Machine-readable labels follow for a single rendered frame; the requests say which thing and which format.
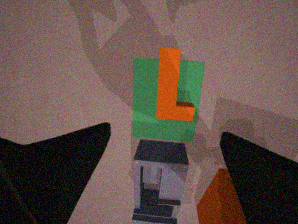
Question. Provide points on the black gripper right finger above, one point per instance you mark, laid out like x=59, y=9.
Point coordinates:
x=266, y=183

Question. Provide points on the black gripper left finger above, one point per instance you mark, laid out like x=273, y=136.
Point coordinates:
x=49, y=177

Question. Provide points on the orange l-shaped part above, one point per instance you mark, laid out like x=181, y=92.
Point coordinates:
x=168, y=108

